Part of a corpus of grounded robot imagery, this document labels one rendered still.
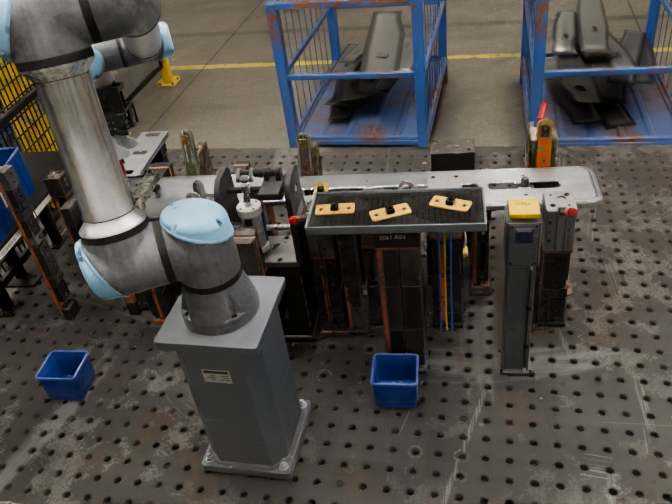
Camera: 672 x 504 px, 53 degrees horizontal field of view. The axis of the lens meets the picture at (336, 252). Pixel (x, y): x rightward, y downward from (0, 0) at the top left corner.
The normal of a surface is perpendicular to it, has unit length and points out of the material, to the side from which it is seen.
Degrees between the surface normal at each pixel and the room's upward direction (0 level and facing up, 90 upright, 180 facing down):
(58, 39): 78
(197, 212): 7
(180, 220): 7
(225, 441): 90
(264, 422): 92
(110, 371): 0
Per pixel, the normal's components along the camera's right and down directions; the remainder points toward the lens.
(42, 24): 0.32, 0.38
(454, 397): -0.11, -0.79
